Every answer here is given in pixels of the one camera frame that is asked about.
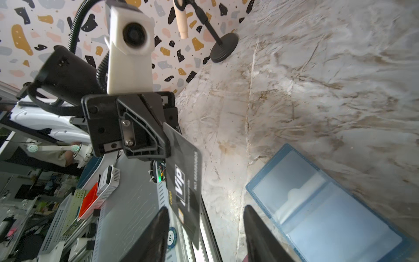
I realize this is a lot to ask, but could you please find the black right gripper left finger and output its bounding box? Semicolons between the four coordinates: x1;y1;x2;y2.
120;206;170;262

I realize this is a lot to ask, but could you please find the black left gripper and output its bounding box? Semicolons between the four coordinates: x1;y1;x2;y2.
82;92;179;160

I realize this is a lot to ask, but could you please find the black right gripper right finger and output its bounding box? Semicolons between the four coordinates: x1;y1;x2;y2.
243;205;294;262

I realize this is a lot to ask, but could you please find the black VIP card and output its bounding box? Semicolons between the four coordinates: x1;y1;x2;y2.
163;123;203;248

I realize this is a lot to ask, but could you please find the blue card holder wallet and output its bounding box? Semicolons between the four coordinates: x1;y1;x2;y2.
246;144;415;262

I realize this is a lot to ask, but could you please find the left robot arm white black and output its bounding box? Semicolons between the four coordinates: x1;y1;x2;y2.
26;45;178;161

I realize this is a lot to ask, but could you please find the green round sticker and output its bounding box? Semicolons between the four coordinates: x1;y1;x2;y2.
167;227;177;250

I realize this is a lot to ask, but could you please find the beige microphone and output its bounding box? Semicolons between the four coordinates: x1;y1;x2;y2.
173;0;188;39

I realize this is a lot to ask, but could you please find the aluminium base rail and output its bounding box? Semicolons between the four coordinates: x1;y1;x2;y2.
156;176;223;262

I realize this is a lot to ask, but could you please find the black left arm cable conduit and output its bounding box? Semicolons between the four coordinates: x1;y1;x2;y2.
67;0;110;92

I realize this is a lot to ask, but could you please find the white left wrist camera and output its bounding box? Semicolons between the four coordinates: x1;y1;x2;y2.
106;1;155;95

